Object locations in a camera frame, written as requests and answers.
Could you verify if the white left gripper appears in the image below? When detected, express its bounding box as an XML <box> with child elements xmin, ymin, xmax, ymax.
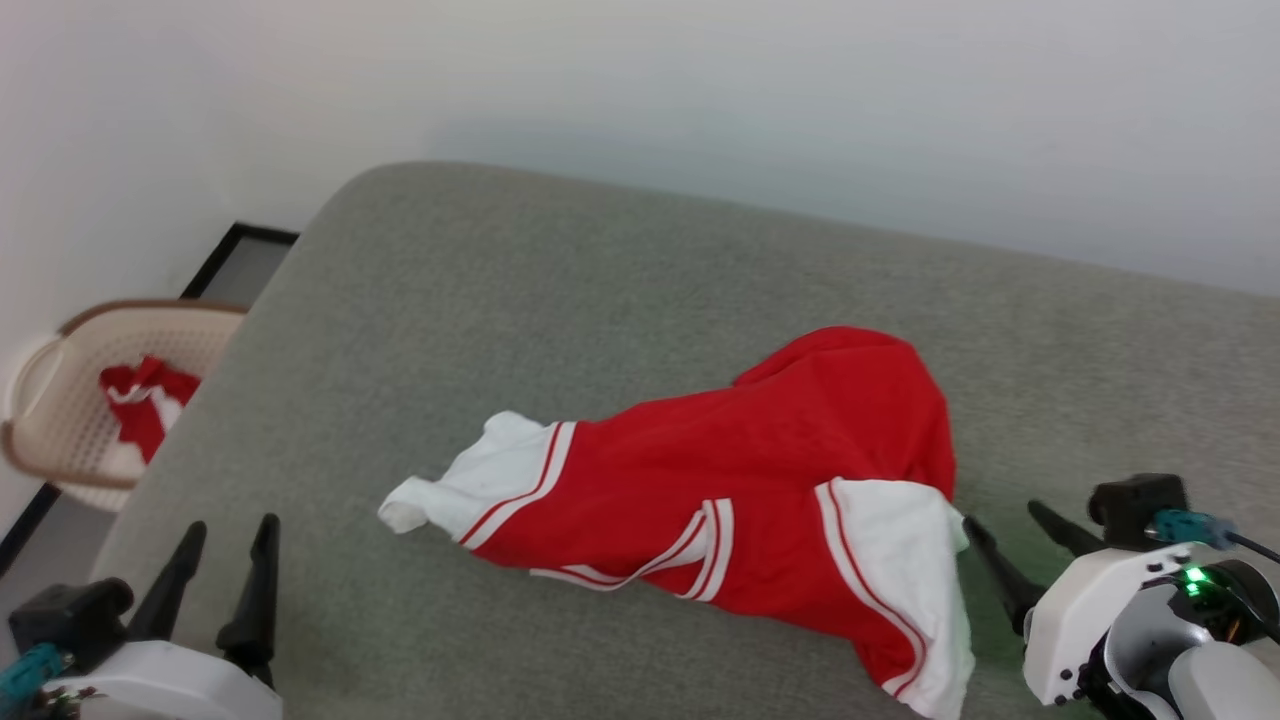
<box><xmin>45</xmin><ymin>514</ymin><xmax>283</xmax><ymax>720</ymax></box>

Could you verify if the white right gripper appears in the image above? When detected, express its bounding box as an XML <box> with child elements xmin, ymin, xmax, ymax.
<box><xmin>962</xmin><ymin>500</ymin><xmax>1201</xmax><ymax>706</ymax></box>

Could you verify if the red and white basketball jersey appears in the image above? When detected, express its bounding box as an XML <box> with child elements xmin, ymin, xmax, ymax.
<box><xmin>378</xmin><ymin>326</ymin><xmax>977</xmax><ymax>720</ymax></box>

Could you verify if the red and white crumpled garment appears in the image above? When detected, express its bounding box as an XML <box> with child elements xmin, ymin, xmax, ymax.
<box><xmin>98</xmin><ymin>355</ymin><xmax>204</xmax><ymax>467</ymax></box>

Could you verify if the beige perforated laundry basket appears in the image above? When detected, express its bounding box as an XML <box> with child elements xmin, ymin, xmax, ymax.
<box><xmin>0</xmin><ymin>299</ymin><xmax>250</xmax><ymax>514</ymax></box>

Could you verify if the teal right camera connector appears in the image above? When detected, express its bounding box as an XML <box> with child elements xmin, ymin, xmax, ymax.
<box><xmin>1150</xmin><ymin>508</ymin><xmax>1237</xmax><ymax>552</ymax></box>

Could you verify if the teal camera connector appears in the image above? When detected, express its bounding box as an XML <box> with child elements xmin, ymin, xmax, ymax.
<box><xmin>0</xmin><ymin>643</ymin><xmax>67</xmax><ymax>717</ymax></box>
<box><xmin>1150</xmin><ymin>508</ymin><xmax>1237</xmax><ymax>552</ymax></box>

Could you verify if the teal left camera connector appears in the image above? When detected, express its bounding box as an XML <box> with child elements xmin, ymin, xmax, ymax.
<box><xmin>0</xmin><ymin>643</ymin><xmax>67</xmax><ymax>717</ymax></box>

